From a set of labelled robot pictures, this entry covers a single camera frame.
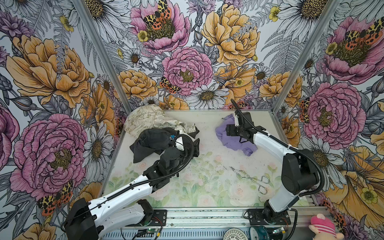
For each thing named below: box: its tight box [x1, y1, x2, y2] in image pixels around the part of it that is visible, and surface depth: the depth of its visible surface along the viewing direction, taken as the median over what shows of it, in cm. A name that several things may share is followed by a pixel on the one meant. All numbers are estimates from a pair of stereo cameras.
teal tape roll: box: [249, 225, 270, 240], surface depth 66 cm
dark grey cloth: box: [129, 127, 180, 164], surface depth 88 cm
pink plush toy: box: [308, 213, 345, 240], surface depth 68 cm
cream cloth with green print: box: [124, 104, 196, 137], surface depth 107 cm
